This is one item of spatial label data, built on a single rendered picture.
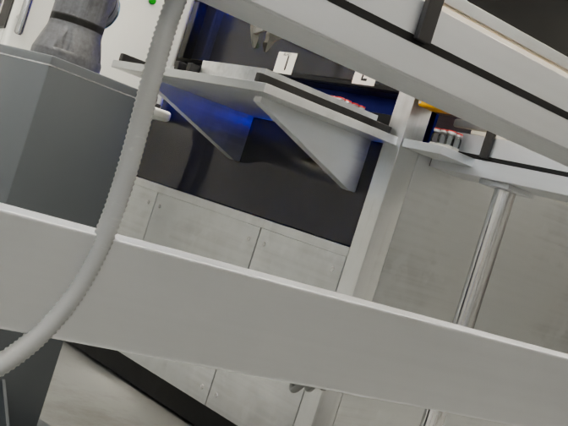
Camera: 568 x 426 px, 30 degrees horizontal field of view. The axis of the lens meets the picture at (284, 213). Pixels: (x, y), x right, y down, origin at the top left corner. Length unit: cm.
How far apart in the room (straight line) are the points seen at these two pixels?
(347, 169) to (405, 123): 17
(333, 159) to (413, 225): 25
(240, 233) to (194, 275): 162
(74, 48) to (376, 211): 77
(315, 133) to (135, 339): 130
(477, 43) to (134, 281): 55
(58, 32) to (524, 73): 110
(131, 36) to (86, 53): 92
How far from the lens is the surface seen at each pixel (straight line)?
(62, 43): 226
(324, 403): 250
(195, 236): 301
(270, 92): 224
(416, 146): 243
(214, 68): 245
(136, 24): 318
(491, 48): 144
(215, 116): 286
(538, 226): 286
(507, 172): 237
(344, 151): 249
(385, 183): 246
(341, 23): 126
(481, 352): 157
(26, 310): 113
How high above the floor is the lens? 63
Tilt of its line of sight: level
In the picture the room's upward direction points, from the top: 18 degrees clockwise
